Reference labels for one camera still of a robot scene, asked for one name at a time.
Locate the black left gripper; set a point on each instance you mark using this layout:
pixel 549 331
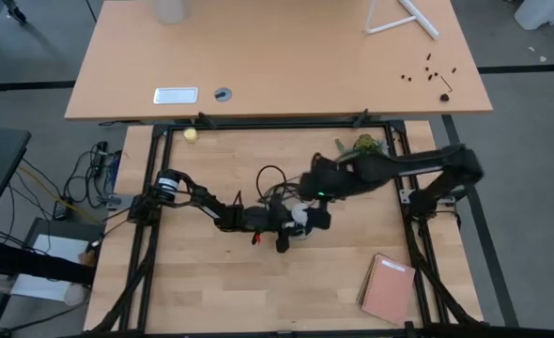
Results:
pixel 263 219

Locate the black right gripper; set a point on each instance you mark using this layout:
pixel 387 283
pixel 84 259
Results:
pixel 326 178

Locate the chrome lamp base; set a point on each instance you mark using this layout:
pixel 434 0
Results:
pixel 303 235

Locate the white lightbulb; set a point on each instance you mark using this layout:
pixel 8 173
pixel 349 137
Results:
pixel 299 213

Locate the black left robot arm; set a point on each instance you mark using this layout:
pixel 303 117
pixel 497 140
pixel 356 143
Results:
pixel 202 202

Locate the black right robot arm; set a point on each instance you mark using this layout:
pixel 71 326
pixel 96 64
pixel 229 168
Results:
pixel 422 164

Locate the potted succulent plant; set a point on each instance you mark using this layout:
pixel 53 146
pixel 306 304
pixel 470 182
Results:
pixel 364 143

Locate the pink spiral notebook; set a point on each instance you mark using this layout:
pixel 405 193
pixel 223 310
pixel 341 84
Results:
pixel 389 288

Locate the yellow candle jar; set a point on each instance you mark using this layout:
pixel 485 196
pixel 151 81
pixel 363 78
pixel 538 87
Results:
pixel 191 135

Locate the light wooden desk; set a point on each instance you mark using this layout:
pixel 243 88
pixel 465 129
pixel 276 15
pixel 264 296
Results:
pixel 277 56

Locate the black round knob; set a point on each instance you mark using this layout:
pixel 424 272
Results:
pixel 444 97

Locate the black allen key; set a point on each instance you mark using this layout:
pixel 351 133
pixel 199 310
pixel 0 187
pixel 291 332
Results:
pixel 447 84

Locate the white tripod stand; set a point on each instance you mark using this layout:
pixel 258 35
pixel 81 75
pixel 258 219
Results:
pixel 420 19

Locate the clear plastic cup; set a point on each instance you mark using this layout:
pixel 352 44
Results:
pixel 75 295

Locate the white paper sheet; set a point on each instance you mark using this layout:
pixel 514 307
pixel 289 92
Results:
pixel 61 244

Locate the black power adapter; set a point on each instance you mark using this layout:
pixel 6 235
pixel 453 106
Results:
pixel 61 211

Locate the white cylindrical bin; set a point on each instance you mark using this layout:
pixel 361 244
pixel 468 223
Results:
pixel 169 9

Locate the black beam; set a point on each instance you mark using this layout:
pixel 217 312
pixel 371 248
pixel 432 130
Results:
pixel 33 265

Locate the white round pillar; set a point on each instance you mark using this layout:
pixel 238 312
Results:
pixel 544 11

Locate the black stand foot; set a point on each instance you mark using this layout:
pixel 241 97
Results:
pixel 14 11

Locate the black aluminium table frame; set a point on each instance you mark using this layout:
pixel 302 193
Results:
pixel 277 126

